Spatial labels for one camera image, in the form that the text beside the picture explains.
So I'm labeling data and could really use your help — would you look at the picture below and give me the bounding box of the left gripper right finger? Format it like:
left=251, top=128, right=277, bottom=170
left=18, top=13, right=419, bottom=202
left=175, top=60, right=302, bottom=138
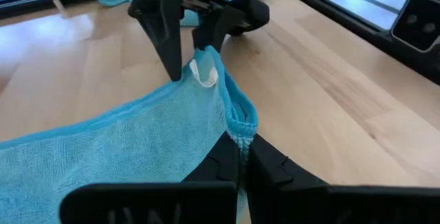
left=245, top=133, right=440, bottom=224

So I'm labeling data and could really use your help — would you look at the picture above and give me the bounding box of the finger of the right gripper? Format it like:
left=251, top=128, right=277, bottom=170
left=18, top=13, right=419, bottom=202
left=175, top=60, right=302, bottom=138
left=67, top=0, right=186, bottom=82
left=191, top=0, right=271, bottom=52

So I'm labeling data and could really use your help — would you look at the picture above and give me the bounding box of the small black camera box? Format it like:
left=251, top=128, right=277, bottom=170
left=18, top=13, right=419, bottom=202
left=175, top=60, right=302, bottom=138
left=390, top=0, right=440, bottom=54

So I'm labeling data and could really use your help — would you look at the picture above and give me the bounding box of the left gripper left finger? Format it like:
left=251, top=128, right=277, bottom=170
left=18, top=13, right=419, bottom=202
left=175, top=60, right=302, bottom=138
left=60, top=131, right=241, bottom=224

